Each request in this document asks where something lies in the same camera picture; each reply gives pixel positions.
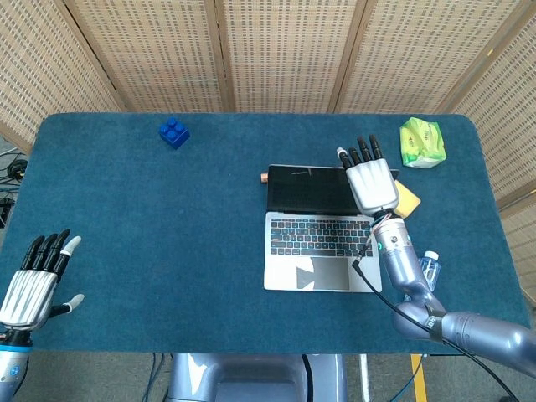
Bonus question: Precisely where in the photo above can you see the blue floor cable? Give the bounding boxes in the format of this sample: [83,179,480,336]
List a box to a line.
[144,353,169,402]

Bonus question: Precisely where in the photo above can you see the white table leg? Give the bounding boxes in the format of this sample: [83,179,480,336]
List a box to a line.
[358,354,372,402]

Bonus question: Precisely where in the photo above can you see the silver laptop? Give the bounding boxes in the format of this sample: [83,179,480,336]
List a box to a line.
[262,164,400,294]

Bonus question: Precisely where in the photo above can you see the green tissue pack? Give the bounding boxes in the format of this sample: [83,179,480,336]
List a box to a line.
[399,116,447,169]

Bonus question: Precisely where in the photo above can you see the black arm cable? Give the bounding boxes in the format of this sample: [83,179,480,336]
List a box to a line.
[351,234,520,402]

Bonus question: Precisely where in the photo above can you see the woven bamboo folding screen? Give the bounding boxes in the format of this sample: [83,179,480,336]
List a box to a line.
[0,0,536,296]

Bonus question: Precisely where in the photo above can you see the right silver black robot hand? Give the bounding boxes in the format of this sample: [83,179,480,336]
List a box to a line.
[336,134,400,218]

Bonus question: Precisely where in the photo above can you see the black floor cables bundle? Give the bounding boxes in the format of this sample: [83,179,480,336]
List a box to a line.
[0,150,28,229]

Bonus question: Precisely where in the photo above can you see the blue felt table mat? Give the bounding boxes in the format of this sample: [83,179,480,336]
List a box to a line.
[0,112,532,356]

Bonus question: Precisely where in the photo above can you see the blue toy building block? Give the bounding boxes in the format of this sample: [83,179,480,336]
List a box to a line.
[157,117,191,150]

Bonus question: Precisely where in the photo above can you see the grey robot torso base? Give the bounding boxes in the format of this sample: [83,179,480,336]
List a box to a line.
[165,353,348,402]

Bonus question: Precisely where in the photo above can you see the yellow floor tape strip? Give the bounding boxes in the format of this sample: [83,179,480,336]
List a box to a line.
[410,353,429,402]

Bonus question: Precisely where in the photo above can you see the clear bottle blue label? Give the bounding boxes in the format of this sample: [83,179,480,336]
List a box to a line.
[403,250,441,303]

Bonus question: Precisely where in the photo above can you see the yellow sponge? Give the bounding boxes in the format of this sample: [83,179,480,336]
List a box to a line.
[393,179,422,220]

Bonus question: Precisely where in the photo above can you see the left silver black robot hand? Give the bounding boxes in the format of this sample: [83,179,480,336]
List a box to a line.
[0,229,85,332]

